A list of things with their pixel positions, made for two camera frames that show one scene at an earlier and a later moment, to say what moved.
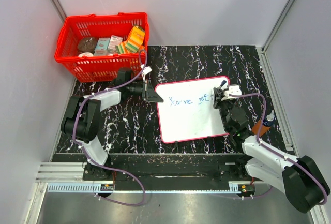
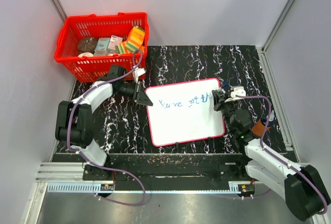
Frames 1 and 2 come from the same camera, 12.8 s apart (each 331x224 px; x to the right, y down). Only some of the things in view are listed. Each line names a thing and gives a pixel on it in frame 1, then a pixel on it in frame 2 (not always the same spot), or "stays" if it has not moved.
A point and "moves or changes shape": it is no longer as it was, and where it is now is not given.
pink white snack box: x=115 y=40 stays
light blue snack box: x=101 y=48 stays
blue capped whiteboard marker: x=223 y=82 moves or changes shape
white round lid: x=87 y=54 stays
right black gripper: x=219 y=94 stays
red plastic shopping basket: x=98 y=69 stays
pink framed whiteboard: x=187 y=112 moves or changes shape
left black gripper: x=148 y=90 -> x=139 y=95
